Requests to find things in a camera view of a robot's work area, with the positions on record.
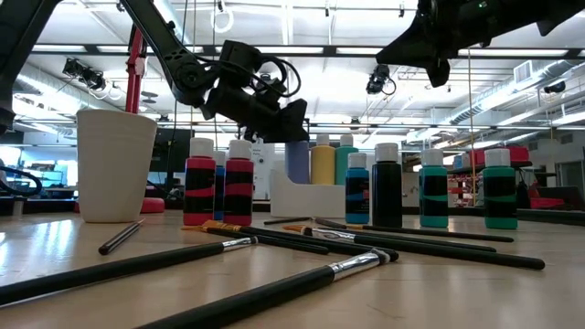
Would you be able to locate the white storage bin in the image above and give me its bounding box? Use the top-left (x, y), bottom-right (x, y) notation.
top-left (268, 167), bottom-right (347, 219)

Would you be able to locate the wide orange bristle paintbrush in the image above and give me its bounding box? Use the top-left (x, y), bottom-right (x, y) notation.
top-left (202, 219), bottom-right (400, 263)

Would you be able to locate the black paintbrush silver ferrule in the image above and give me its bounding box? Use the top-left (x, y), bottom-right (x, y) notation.
top-left (135, 248), bottom-right (392, 329)
top-left (300, 226), bottom-right (547, 271)
top-left (0, 236), bottom-right (260, 308)

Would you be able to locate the black ceiling camera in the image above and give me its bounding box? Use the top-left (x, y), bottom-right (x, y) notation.
top-left (62, 58), bottom-right (108, 91)

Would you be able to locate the small light blue paint bottle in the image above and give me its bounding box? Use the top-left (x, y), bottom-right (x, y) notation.
top-left (345, 152), bottom-right (371, 225)

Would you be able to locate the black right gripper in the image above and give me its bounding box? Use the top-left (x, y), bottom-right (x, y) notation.
top-left (375, 0), bottom-right (493, 89)

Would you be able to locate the thin black paintbrush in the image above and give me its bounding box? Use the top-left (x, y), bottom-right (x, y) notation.
top-left (313, 217), bottom-right (349, 229)
top-left (267, 216), bottom-right (313, 226)

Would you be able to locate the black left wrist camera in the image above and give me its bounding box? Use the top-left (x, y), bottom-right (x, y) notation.
top-left (219, 39), bottom-right (265, 77)

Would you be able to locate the small dark blue paint bottle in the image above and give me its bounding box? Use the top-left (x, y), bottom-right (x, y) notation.
top-left (212, 150), bottom-right (228, 222)

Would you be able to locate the small red paint bottle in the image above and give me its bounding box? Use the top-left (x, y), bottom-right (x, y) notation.
top-left (222, 139), bottom-right (255, 228)
top-left (183, 137), bottom-right (217, 227)

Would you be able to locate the white cup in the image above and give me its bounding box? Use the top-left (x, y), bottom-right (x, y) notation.
top-left (76, 108), bottom-right (159, 224)

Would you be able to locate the white hanging ring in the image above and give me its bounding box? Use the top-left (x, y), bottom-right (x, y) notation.
top-left (210, 5), bottom-right (235, 35)

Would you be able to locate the large blue paint bottle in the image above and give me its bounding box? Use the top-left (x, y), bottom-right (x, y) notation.
top-left (284, 140), bottom-right (312, 186)

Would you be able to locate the black overhead camera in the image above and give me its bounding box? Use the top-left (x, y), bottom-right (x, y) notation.
top-left (365, 61), bottom-right (397, 97)

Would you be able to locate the small teal paint bottle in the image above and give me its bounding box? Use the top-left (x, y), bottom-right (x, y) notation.
top-left (419, 148), bottom-right (450, 228)

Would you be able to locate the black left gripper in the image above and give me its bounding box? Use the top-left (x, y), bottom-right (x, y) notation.
top-left (200, 68), bottom-right (311, 144)

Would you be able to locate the large teal paint bottle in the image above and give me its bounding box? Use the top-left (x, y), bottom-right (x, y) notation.
top-left (335, 133), bottom-right (360, 186)

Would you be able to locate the white cylindrical tank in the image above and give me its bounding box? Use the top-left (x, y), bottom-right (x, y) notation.
top-left (240, 139), bottom-right (277, 201)

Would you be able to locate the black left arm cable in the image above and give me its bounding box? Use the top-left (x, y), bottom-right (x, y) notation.
top-left (0, 164), bottom-right (44, 198)

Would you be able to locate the shelf with red bins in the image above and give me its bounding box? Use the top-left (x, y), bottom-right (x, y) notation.
top-left (447, 144), bottom-right (566, 211)

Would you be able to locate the small black paint bottle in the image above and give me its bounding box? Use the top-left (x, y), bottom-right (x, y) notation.
top-left (370, 142), bottom-right (404, 228)

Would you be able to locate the black overhead rig frame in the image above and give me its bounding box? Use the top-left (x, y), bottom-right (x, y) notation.
top-left (27, 44), bottom-right (585, 58)

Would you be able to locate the large yellow paint bottle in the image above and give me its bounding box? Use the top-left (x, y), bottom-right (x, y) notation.
top-left (310, 133), bottom-right (337, 186)

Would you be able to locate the small green paint bottle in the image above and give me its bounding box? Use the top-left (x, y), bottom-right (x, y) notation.
top-left (482, 147), bottom-right (519, 230)

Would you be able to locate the yellow hanging cord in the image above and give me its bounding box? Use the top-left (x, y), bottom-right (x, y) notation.
top-left (463, 45), bottom-right (477, 207)

